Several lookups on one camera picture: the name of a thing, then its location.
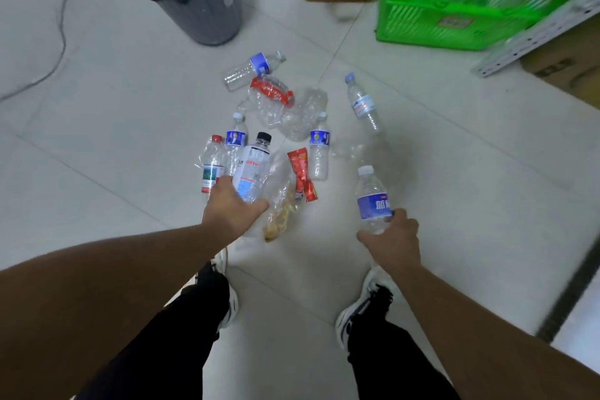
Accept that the person's right hand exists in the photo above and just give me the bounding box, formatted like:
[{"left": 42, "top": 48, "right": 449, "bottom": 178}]
[{"left": 356, "top": 208, "right": 423, "bottom": 276}]

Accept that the person's left hand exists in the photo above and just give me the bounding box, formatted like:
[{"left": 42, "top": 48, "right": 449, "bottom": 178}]
[{"left": 201, "top": 175, "right": 271, "bottom": 251}]

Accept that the blue label plastic bottle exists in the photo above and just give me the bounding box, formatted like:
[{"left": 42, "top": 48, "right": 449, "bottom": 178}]
[
  {"left": 308, "top": 111, "right": 331, "bottom": 182},
  {"left": 224, "top": 112, "right": 249, "bottom": 178},
  {"left": 354, "top": 165, "right": 394, "bottom": 234},
  {"left": 221, "top": 50, "right": 288, "bottom": 92}
]

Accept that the red cap plastic bottle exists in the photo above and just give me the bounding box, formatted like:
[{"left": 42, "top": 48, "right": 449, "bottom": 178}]
[{"left": 199, "top": 134, "right": 227, "bottom": 204}]

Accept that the black cap plastic bottle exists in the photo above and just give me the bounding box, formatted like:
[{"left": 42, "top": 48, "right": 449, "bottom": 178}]
[{"left": 232, "top": 131, "right": 274, "bottom": 204}]

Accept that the red snack wrapper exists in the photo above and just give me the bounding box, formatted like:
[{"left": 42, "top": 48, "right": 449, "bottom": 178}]
[{"left": 286, "top": 147, "right": 319, "bottom": 203}]

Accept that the crushed red label plastic bottle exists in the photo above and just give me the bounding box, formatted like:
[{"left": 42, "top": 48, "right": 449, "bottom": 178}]
[{"left": 236, "top": 76, "right": 296, "bottom": 129}]

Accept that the white label plastic bottle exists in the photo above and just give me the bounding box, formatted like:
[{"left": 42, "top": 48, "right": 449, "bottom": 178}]
[{"left": 344, "top": 72, "right": 383, "bottom": 133}]

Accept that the person's left forearm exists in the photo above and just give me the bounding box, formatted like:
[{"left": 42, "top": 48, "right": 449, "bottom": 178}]
[{"left": 0, "top": 224, "right": 231, "bottom": 400}]

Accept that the person's right forearm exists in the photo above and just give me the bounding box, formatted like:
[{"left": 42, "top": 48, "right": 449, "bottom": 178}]
[{"left": 391, "top": 263, "right": 600, "bottom": 400}]

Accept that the person's right white shoe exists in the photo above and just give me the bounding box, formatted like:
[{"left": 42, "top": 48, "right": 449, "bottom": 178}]
[{"left": 334, "top": 266, "right": 399, "bottom": 351}]

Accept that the person's white shoe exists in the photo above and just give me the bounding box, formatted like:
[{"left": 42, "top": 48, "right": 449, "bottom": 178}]
[
  {"left": 213, "top": 247, "right": 240, "bottom": 330},
  {"left": 334, "top": 266, "right": 399, "bottom": 351}
]

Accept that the person's left white shoe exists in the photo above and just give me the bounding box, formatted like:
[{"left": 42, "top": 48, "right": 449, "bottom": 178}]
[{"left": 213, "top": 247, "right": 240, "bottom": 330}]

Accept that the person's right leg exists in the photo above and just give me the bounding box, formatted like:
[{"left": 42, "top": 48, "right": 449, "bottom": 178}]
[{"left": 346, "top": 291, "right": 463, "bottom": 400}]

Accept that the person's leg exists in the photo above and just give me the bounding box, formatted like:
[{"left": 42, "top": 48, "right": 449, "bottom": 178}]
[
  {"left": 77, "top": 268, "right": 231, "bottom": 400},
  {"left": 346, "top": 291, "right": 463, "bottom": 400}
]

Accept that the person's left leg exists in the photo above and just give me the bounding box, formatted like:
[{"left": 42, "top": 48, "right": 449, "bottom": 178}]
[{"left": 77, "top": 268, "right": 231, "bottom": 400}]

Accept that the white metal shelf dark base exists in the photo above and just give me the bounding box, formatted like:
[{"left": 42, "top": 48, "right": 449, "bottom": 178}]
[{"left": 534, "top": 235, "right": 600, "bottom": 375}]

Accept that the printed cardboard box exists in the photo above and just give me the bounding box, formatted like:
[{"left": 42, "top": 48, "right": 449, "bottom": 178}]
[{"left": 520, "top": 22, "right": 600, "bottom": 110}]

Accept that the white metal shelf numbered edge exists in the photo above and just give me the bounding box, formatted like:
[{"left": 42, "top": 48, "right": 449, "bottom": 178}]
[{"left": 471, "top": 0, "right": 600, "bottom": 79}]

